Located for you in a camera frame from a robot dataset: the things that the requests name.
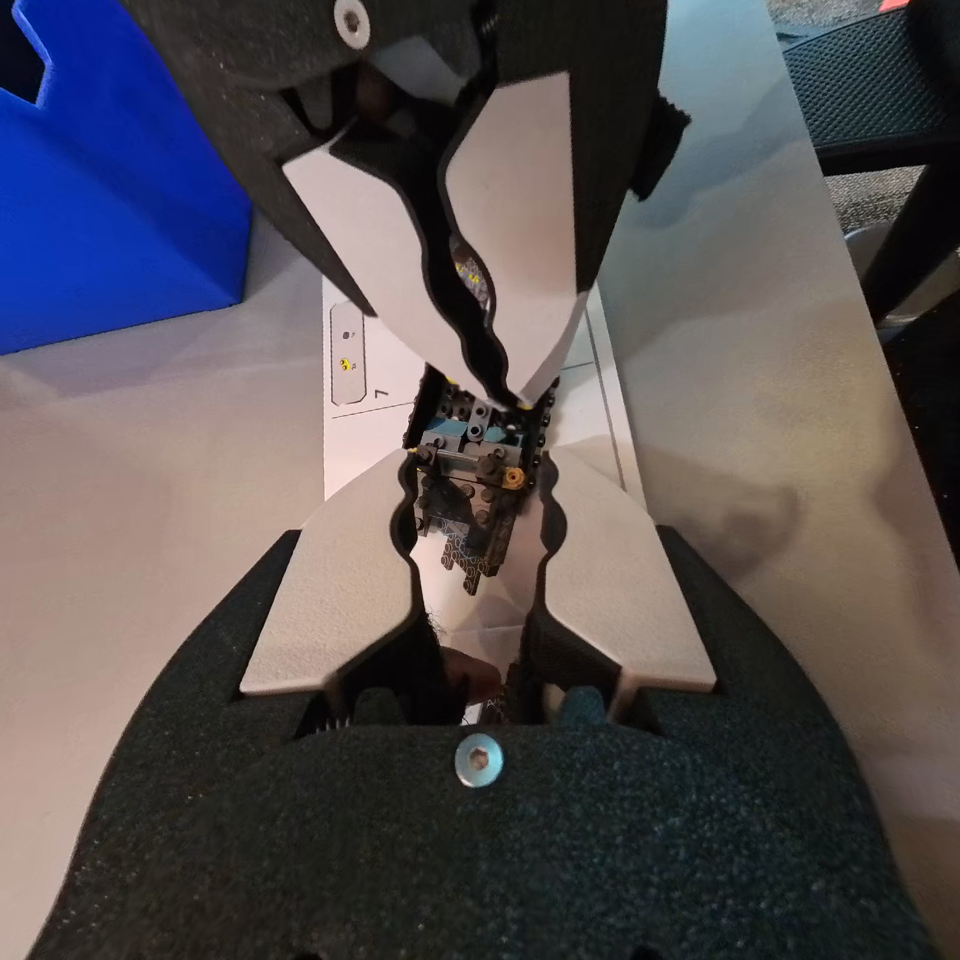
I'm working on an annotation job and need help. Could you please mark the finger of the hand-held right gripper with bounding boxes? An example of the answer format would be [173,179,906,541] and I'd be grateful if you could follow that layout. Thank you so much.
[438,75,594,411]
[281,127,514,408]

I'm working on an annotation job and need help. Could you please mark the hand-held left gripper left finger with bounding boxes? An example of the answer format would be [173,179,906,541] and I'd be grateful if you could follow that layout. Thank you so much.
[240,448,423,700]

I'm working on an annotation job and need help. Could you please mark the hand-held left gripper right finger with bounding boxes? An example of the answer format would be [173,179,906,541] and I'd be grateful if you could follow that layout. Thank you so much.
[534,447,719,696]

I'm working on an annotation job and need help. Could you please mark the black lego model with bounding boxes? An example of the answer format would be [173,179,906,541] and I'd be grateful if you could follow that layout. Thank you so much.
[391,371,562,560]

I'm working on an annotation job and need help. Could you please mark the white instruction booklet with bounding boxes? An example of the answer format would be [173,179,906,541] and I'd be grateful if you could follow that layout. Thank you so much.
[322,281,646,725]

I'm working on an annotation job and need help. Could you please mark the large blue plastic bin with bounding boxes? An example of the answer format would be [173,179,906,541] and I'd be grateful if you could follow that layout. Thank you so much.
[0,0,252,355]

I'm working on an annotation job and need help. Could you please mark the black chair armrest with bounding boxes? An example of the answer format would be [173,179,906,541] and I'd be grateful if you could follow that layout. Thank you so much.
[776,7,960,324]

